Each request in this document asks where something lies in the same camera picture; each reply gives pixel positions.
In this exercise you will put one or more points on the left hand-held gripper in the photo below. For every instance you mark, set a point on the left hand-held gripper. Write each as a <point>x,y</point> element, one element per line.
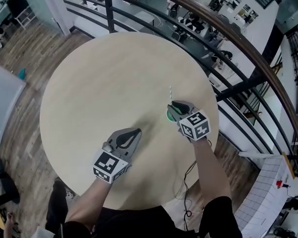
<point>109,166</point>

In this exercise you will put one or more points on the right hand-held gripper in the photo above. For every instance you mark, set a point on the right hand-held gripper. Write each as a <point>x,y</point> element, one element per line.
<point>195,125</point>

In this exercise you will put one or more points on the green cup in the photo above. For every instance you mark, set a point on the green cup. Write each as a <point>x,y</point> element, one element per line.
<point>169,116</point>

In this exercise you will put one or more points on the white striped straw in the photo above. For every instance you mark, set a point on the white striped straw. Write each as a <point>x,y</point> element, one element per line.
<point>170,93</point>

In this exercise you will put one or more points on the person's left forearm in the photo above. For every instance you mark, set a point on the person's left forearm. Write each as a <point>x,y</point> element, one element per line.
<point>89,199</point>

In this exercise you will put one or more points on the person's right forearm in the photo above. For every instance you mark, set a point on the person's right forearm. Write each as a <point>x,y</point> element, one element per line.
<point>211,167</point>

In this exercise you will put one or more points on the person's black shirt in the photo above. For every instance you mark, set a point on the person's black shirt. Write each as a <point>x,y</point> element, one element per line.
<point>139,224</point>

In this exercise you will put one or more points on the person's leg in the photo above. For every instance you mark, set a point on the person's leg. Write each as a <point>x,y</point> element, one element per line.
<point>57,204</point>

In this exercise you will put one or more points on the white table with grid cloth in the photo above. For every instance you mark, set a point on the white table with grid cloth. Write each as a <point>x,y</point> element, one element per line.
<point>263,195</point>

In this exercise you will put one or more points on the round beige table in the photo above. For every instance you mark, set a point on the round beige table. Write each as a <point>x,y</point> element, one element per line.
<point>111,14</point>

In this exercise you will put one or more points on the small teal floor object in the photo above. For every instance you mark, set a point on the small teal floor object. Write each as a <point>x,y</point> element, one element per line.
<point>22,74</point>

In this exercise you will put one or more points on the black office chair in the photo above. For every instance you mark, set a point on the black office chair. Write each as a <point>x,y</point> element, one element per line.
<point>2,182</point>

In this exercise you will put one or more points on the white metal rack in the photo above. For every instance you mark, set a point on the white metal rack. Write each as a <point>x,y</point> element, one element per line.
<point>24,17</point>

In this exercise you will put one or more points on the black cabinet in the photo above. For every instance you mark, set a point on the black cabinet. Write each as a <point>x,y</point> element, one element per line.
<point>17,2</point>

